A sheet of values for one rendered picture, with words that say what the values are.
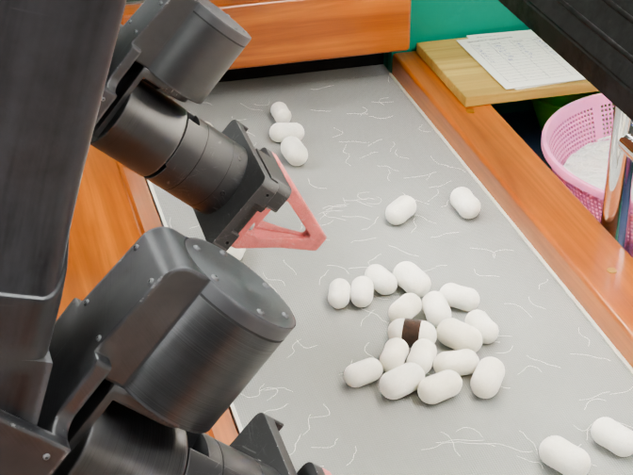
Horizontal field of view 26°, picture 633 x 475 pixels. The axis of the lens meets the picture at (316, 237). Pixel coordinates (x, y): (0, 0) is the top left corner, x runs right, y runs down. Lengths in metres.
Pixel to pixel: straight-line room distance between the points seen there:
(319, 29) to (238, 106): 0.12
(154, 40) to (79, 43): 0.46
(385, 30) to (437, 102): 0.10
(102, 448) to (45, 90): 0.16
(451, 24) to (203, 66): 0.63
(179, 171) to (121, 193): 0.27
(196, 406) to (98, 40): 0.16
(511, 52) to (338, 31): 0.19
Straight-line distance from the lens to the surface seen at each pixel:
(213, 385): 0.55
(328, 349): 1.05
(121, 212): 1.20
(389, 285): 1.10
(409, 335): 1.04
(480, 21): 1.53
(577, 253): 1.14
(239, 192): 0.97
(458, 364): 1.02
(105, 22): 0.47
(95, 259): 1.13
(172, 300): 0.53
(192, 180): 0.96
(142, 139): 0.94
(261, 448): 0.64
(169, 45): 0.93
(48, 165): 0.49
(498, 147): 1.31
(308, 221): 1.03
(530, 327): 1.09
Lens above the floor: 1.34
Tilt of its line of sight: 30 degrees down
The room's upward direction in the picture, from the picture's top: straight up
